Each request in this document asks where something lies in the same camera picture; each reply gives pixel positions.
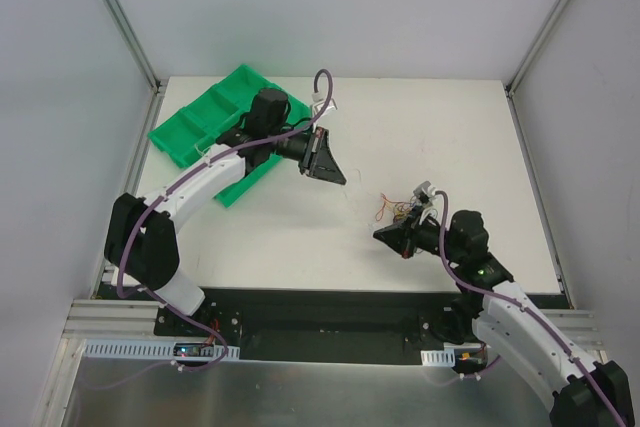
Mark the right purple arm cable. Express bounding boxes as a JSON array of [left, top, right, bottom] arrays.
[[432, 189, 631, 423]]

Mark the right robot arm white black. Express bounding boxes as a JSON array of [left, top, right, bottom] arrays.
[[373, 208, 635, 426]]

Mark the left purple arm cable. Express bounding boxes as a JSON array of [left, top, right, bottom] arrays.
[[116, 69, 336, 373]]

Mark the right aluminium frame post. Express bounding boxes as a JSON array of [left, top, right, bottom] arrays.
[[504, 0, 606, 97]]

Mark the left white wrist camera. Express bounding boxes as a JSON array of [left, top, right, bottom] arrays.
[[310, 91, 338, 122]]

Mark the aluminium frame post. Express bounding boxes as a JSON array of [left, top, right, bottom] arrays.
[[504, 0, 606, 97], [75, 0, 162, 94]]

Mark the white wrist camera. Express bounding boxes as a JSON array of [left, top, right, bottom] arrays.
[[310, 91, 338, 122], [413, 181, 449, 225]]

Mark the left aluminium frame post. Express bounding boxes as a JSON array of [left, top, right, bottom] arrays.
[[75, 0, 162, 94]]

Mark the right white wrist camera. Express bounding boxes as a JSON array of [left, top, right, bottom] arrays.
[[413, 181, 449, 225]]

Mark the right white cable duct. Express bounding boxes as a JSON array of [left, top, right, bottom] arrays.
[[420, 349, 456, 368]]

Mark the green compartment tray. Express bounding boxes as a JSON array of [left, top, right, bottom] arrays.
[[148, 64, 311, 208]]

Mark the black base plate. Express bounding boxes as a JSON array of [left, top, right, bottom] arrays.
[[94, 283, 496, 362]]

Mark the aluminium frame rail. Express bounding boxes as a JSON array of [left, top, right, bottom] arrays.
[[63, 298, 171, 337]]

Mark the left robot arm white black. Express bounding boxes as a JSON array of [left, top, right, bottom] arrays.
[[104, 88, 346, 336]]

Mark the white cable duct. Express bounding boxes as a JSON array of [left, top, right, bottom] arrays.
[[84, 340, 240, 362], [420, 349, 456, 368]]

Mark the coloured wire bundle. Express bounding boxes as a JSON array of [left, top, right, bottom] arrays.
[[369, 190, 426, 226]]

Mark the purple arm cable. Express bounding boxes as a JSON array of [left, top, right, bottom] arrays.
[[432, 189, 631, 423], [116, 69, 336, 373]]

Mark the left white cable duct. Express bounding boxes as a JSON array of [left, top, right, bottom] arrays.
[[84, 340, 240, 362]]

